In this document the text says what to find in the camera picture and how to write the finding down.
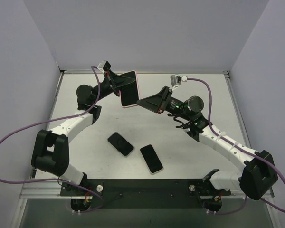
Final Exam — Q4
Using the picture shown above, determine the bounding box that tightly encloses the pink phone case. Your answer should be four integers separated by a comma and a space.
119, 70, 141, 109

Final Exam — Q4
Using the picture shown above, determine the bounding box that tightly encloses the aluminium front rail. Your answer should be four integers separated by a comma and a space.
19, 177, 275, 200

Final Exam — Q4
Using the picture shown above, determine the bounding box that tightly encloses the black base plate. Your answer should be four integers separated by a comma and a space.
59, 178, 230, 209

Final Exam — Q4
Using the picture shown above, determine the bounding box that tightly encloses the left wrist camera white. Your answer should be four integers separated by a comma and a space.
97, 60, 111, 72

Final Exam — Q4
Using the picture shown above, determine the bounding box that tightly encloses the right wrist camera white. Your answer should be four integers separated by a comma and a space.
170, 75, 182, 90

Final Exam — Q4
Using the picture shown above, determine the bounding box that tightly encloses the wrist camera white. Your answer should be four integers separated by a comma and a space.
97, 60, 111, 72
170, 75, 182, 90

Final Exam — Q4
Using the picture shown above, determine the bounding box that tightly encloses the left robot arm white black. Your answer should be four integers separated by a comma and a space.
31, 70, 137, 196

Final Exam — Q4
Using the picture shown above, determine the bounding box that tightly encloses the phone in white case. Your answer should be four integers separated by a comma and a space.
107, 132, 134, 157

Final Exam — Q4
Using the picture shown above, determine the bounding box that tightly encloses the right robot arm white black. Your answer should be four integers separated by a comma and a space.
137, 86, 278, 200

